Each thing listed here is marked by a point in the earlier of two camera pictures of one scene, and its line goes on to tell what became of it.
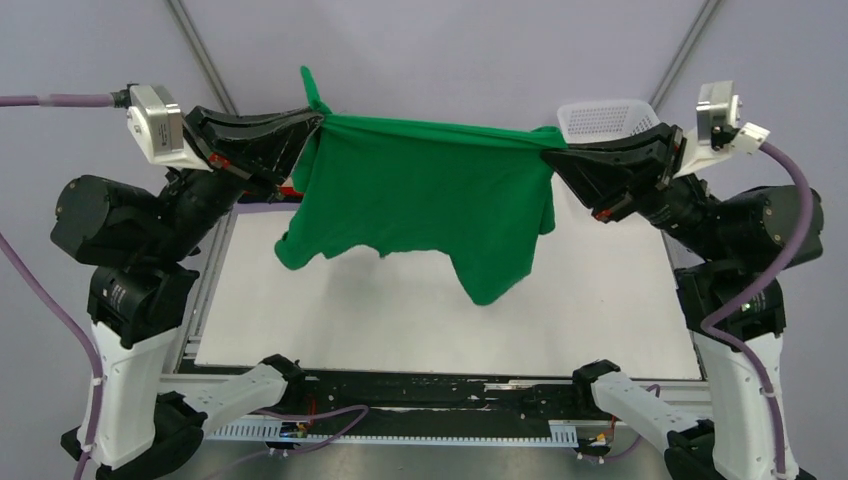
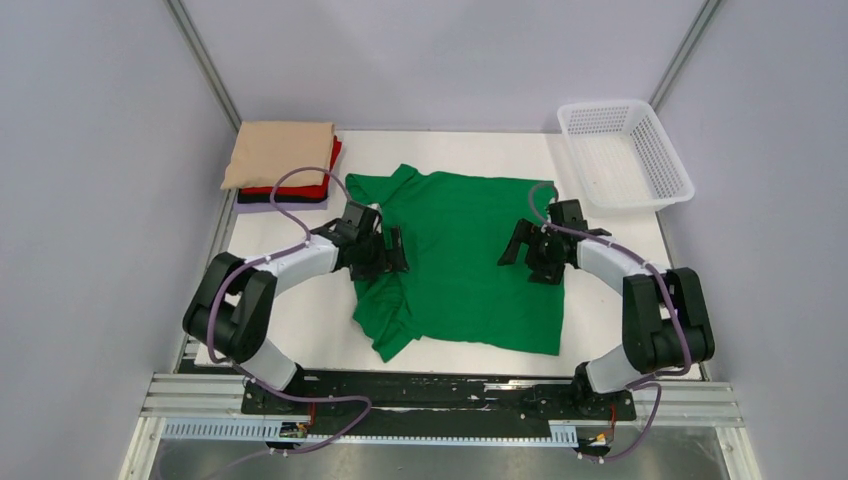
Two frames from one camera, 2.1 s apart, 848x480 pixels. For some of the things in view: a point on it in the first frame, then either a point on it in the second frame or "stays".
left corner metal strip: [204, 56] stays
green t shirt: [480, 196] → [456, 228]
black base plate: [343, 398] stays
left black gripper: [259, 147] → [387, 259]
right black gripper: [614, 175] → [527, 234]
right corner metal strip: [707, 10] stays
